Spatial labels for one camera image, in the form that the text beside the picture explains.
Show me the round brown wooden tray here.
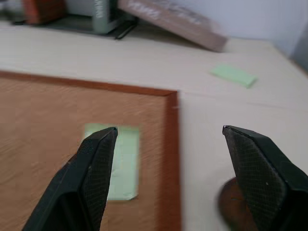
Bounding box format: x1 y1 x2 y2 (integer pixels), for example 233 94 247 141
217 178 259 231

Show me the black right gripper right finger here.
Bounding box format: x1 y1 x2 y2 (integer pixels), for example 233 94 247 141
222 125 308 231

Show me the wood-framed cork board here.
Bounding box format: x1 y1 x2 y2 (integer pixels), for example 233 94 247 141
0 70 181 231

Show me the green sticky note pad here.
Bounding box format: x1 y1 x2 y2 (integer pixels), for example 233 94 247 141
209 64 258 89

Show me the orange-brown book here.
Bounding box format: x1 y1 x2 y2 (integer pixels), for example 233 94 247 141
23 0 67 25

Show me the green sticky note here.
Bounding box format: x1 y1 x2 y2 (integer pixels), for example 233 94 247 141
84 123 140 201

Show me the brown leaning book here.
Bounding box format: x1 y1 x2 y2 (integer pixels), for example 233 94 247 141
117 0 229 52

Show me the grey-green upright book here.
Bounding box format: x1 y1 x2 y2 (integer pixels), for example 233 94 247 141
92 0 111 34

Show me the black metal book stand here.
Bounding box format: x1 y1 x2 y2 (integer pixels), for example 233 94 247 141
11 13 139 40

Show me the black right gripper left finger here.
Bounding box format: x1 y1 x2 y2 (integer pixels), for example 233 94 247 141
22 127 118 231

